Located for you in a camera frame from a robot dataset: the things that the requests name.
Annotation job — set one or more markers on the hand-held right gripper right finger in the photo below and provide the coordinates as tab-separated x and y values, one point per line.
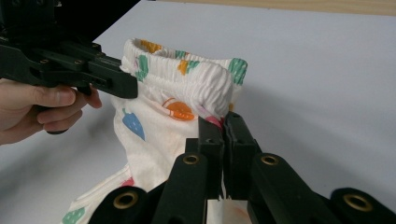
249	168

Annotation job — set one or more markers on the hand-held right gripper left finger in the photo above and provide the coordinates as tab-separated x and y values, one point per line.
199	174

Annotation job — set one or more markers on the white fruit print pants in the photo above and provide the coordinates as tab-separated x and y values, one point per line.
162	130

